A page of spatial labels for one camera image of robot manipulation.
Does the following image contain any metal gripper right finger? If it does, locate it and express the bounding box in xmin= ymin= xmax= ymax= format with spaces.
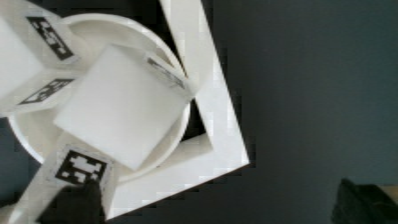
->
xmin=331 ymin=179 xmax=398 ymax=224

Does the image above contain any white round stool seat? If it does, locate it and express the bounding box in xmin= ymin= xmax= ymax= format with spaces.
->
xmin=9 ymin=14 xmax=190 ymax=182

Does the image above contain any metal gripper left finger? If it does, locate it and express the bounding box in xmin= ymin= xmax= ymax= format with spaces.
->
xmin=36 ymin=181 xmax=107 ymax=224

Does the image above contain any white right rail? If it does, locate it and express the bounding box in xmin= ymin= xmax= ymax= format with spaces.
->
xmin=158 ymin=0 xmax=249 ymax=168

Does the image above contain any white stool leg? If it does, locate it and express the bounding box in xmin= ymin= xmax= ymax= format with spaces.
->
xmin=2 ymin=133 xmax=119 ymax=224
xmin=54 ymin=45 xmax=196 ymax=169
xmin=0 ymin=0 xmax=84 ymax=117

